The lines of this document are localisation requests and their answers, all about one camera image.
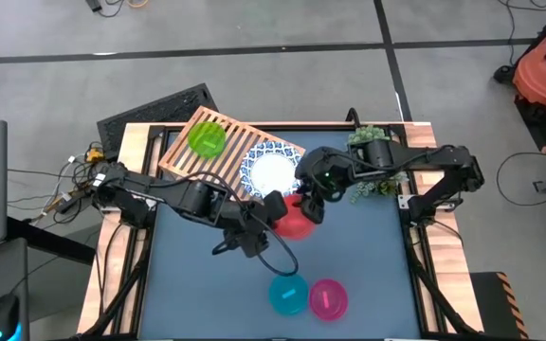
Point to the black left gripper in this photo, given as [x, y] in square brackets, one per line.
[254, 227]

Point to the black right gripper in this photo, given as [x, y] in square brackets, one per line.
[312, 198]

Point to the red plastic bowl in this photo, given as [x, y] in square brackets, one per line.
[296, 225]

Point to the blue patterned paper plate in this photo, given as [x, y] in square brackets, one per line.
[268, 170]

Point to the teal plastic bowl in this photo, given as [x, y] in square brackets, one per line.
[288, 294]

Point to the pink plastic bowl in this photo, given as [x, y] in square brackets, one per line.
[328, 299]

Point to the green plastic bowl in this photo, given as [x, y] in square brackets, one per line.
[206, 139]

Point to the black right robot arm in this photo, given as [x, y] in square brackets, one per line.
[410, 154]

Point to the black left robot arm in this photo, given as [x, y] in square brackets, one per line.
[192, 199]

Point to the wooden slatted shelf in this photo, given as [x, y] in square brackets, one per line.
[180, 158]

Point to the black perforated floor mat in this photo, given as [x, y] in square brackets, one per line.
[159, 111]

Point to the black hazard-striped floor mat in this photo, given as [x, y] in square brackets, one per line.
[491, 303]

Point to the black computer mouse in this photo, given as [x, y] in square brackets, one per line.
[4, 316]

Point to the orange shop vacuum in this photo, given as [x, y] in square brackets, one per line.
[543, 76]

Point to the black power adapter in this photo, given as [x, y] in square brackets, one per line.
[94, 5]

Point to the black table frame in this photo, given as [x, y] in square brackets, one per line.
[155, 133]

